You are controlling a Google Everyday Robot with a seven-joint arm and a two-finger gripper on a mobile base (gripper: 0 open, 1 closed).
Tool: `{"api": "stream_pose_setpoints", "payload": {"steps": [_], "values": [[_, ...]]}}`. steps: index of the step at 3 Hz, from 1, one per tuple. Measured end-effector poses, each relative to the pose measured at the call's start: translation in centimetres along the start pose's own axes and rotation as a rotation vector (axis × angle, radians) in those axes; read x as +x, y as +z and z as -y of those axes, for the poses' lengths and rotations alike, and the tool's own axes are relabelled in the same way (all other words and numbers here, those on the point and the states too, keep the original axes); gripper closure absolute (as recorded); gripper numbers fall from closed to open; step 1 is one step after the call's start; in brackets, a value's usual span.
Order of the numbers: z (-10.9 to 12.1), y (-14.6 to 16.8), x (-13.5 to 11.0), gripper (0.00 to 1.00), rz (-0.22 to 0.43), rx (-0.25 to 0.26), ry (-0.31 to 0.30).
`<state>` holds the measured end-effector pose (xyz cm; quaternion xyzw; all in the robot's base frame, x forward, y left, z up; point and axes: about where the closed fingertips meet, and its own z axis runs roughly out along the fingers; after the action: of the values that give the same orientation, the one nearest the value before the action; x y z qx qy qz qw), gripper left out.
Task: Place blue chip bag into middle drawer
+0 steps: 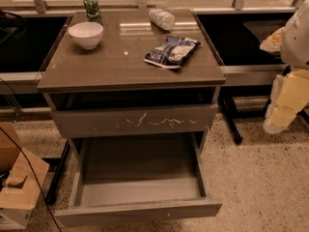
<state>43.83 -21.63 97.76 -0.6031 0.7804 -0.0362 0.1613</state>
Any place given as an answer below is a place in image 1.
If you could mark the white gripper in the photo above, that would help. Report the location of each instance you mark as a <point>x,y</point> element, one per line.
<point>296,43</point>

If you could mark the blue chip bag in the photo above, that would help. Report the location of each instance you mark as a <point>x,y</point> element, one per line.
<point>172,53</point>

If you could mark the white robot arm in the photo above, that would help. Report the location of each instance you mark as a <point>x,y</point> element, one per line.
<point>298,40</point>

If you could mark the grey drawer cabinet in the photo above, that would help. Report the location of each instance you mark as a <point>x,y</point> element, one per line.
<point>115,75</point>

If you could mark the open grey drawer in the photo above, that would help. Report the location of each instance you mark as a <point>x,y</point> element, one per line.
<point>122,179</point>

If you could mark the black table leg right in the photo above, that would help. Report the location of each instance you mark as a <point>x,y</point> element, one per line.
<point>233,128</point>

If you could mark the black table leg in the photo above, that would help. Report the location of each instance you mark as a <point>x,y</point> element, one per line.
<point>233,128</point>
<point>57,166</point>

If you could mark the clear plastic water bottle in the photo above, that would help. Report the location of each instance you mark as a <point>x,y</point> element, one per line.
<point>162,19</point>

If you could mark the white bowl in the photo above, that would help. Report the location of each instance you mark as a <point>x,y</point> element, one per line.
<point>88,35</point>

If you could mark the green soda can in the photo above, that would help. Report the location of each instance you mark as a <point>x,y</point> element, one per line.
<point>92,11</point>

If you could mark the black table leg left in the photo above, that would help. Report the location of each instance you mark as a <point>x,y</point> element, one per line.
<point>57,166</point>

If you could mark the cardboard box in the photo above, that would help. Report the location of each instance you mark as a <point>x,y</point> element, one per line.
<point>22,176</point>

